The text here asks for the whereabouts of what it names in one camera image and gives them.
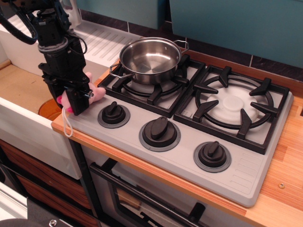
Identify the black stove knob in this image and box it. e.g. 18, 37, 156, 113
193, 141, 232, 173
98, 101, 131, 129
139, 116, 181, 152

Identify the black right stove knob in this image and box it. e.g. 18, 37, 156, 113
193, 141, 232, 173

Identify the white sink unit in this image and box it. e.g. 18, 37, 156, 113
0, 21, 139, 179

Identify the grey toy stove top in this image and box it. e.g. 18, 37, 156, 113
68, 57, 294, 207

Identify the black right burner grate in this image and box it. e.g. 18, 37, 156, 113
173, 66, 293, 155

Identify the wooden drawer front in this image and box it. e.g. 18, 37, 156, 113
0, 140, 100, 227

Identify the oven door with handle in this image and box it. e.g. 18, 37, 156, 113
89, 158, 205, 227

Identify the grey toy faucet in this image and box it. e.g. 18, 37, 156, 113
63, 0, 82, 29

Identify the teal cabinet right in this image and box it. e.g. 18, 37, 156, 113
169, 0, 303, 68

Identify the stainless steel pan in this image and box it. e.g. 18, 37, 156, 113
109, 37, 189, 85

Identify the black middle stove knob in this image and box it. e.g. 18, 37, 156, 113
139, 116, 181, 152

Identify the orange plastic bowl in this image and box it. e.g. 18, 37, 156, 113
38, 99, 62, 121

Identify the black left stove knob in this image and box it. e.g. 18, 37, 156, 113
98, 101, 131, 129

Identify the pink stuffed pig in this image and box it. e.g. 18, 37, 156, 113
56, 71, 107, 138

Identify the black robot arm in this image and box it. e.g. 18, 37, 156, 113
0, 0, 93, 115

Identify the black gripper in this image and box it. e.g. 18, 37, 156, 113
38, 35, 92, 116

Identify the black left burner grate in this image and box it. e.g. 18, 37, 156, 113
98, 54, 205, 118

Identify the black burner grate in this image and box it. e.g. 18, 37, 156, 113
173, 66, 293, 155
98, 54, 205, 118

